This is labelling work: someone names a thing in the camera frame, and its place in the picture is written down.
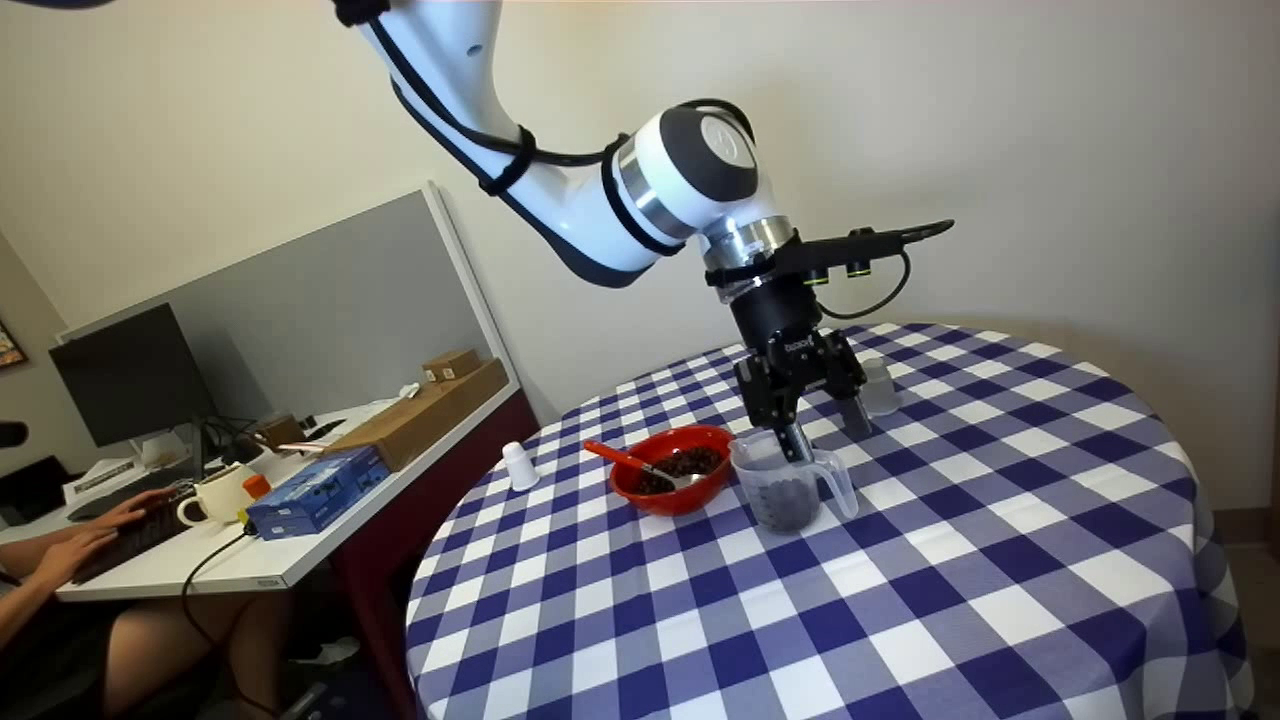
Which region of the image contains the grey desk divider panel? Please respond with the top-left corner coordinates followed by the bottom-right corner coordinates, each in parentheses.
top-left (55, 186), bottom-right (499, 454)

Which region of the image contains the black desk cable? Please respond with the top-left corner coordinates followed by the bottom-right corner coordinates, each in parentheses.
top-left (175, 522), bottom-right (266, 715)

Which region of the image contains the blue white checkered tablecloth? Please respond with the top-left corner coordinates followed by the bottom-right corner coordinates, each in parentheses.
top-left (402, 317), bottom-right (1263, 720)

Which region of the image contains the bare person leg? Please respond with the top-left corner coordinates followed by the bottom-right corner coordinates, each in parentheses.
top-left (102, 597), bottom-right (292, 715)

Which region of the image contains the black keyboard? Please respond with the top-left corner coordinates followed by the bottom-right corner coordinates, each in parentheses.
top-left (66, 479), bottom-right (201, 586)

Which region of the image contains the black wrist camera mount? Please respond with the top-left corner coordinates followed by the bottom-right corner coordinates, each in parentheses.
top-left (700, 216), bottom-right (959, 294)

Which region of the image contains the white mug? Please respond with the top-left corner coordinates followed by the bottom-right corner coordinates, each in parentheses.
top-left (174, 466), bottom-right (260, 533)

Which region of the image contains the red plastic spoon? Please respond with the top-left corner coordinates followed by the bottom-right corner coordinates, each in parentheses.
top-left (581, 435), bottom-right (685, 491)

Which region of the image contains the black desktop device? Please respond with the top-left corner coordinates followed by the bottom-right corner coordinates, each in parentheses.
top-left (0, 454), bottom-right (73, 528)

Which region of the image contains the small white plastic bottle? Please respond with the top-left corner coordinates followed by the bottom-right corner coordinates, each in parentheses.
top-left (499, 439), bottom-right (546, 496)

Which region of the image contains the white desk with red side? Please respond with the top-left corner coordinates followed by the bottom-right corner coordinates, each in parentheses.
top-left (0, 376), bottom-right (546, 714)

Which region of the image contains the red plastic bowl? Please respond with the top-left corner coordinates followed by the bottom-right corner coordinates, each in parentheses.
top-left (611, 422), bottom-right (742, 515)

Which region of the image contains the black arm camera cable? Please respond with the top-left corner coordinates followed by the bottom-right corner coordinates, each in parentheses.
top-left (355, 0), bottom-right (926, 330)

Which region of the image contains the long brown cardboard box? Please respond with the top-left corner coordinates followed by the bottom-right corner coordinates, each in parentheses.
top-left (317, 348), bottom-right (513, 474)

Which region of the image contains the clear plastic measuring cup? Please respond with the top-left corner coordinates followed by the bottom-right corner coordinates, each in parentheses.
top-left (727, 426), bottom-right (867, 542)

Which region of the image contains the bare person hand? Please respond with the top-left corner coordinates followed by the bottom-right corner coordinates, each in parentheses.
top-left (27, 485), bottom-right (175, 594)

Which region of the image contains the small grey translucent shaker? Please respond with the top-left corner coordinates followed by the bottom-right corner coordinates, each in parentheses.
top-left (853, 348), bottom-right (902, 422)

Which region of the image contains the black computer monitor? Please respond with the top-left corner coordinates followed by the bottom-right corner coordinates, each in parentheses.
top-left (49, 302), bottom-right (217, 454)

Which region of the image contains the framed wall picture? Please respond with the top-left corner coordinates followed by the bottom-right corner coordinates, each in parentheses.
top-left (0, 317), bottom-right (32, 376)

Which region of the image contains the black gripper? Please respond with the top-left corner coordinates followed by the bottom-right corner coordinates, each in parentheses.
top-left (724, 263), bottom-right (881, 468)

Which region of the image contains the bare person forearm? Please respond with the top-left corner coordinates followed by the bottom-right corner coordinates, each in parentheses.
top-left (0, 533), bottom-right (66, 652)

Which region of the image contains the blue cardboard box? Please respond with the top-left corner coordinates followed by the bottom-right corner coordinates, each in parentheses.
top-left (246, 448), bottom-right (394, 545)

